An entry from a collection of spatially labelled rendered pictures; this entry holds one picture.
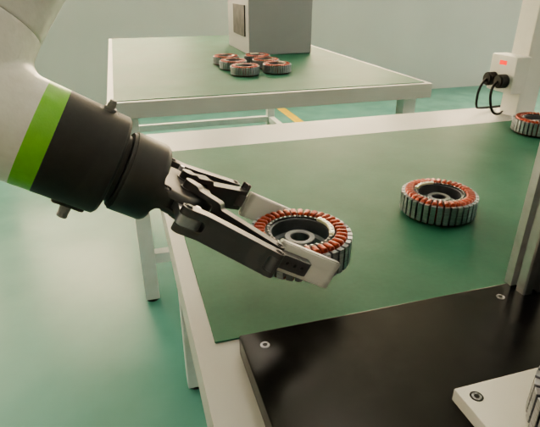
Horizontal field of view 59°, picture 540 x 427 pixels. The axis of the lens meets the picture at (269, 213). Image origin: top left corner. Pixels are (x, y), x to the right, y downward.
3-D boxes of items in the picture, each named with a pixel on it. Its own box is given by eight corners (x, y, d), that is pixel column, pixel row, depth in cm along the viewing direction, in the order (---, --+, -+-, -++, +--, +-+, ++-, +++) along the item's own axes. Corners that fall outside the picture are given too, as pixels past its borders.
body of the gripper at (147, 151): (100, 185, 48) (185, 218, 52) (98, 222, 40) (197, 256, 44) (131, 119, 46) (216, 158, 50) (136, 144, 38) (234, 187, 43)
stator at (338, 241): (264, 293, 47) (264, 260, 45) (237, 240, 56) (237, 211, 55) (367, 276, 50) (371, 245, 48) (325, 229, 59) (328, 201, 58)
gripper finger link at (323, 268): (281, 236, 45) (283, 241, 44) (338, 261, 48) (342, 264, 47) (265, 263, 45) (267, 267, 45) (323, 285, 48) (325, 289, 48)
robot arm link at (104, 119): (70, 93, 35) (78, 73, 43) (14, 225, 38) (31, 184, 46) (147, 128, 38) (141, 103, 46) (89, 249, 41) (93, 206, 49)
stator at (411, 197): (490, 216, 73) (495, 193, 71) (442, 235, 67) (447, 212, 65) (431, 191, 81) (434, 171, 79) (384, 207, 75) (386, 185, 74)
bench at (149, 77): (137, 310, 173) (106, 102, 140) (124, 152, 332) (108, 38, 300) (406, 263, 201) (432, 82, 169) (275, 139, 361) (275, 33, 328)
